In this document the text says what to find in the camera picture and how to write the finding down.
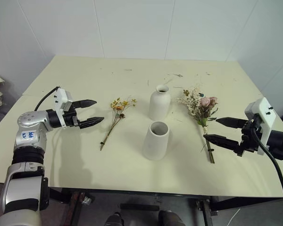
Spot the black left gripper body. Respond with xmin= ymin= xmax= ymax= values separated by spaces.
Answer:
xmin=61 ymin=106 xmax=82 ymax=129

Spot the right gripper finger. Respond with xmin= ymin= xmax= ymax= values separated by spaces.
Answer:
xmin=203 ymin=134 xmax=241 ymax=152
xmin=215 ymin=117 xmax=247 ymax=129

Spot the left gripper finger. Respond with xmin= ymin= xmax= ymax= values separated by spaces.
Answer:
xmin=73 ymin=99 xmax=98 ymax=109
xmin=79 ymin=116 xmax=105 ymax=130

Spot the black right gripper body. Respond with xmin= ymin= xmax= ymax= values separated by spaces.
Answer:
xmin=234 ymin=117 xmax=263 ymax=157

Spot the white narrow-neck bottle vase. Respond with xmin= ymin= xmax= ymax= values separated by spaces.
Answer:
xmin=148 ymin=84 xmax=172 ymax=121

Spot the white wide-mouth tapered vase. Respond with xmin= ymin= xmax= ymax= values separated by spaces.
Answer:
xmin=141 ymin=120 xmax=174 ymax=161

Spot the pink rose dried bouquet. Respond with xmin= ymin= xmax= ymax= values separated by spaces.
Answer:
xmin=176 ymin=85 xmax=220 ymax=164

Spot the yellow dried flower sprig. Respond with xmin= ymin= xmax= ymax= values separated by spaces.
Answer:
xmin=99 ymin=97 xmax=138 ymax=152

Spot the rusty red table leg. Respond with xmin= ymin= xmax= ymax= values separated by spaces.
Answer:
xmin=70 ymin=191 xmax=86 ymax=226

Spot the dark rounded shape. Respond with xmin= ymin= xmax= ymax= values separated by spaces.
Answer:
xmin=158 ymin=210 xmax=183 ymax=226
xmin=105 ymin=211 xmax=122 ymax=226

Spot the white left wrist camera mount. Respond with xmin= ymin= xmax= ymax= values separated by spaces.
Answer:
xmin=53 ymin=87 xmax=74 ymax=129

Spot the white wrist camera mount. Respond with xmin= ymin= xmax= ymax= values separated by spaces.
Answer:
xmin=53 ymin=87 xmax=74 ymax=129
xmin=244 ymin=97 xmax=278 ymax=155

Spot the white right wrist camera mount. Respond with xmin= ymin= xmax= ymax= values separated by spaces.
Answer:
xmin=244 ymin=97 xmax=278 ymax=155

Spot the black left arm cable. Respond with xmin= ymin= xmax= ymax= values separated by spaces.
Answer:
xmin=33 ymin=86 xmax=60 ymax=112

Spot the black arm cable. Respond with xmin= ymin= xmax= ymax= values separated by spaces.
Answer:
xmin=249 ymin=119 xmax=283 ymax=214
xmin=33 ymin=86 xmax=60 ymax=112

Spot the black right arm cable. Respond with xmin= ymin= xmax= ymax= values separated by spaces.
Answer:
xmin=249 ymin=119 xmax=283 ymax=214

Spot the black table leg bracket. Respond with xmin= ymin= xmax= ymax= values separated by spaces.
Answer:
xmin=196 ymin=199 xmax=218 ymax=226

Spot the thin white floor cable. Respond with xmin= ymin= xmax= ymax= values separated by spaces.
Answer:
xmin=225 ymin=208 xmax=241 ymax=226

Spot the black table frame bar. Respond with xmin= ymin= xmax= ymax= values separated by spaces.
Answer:
xmin=49 ymin=186 xmax=283 ymax=209

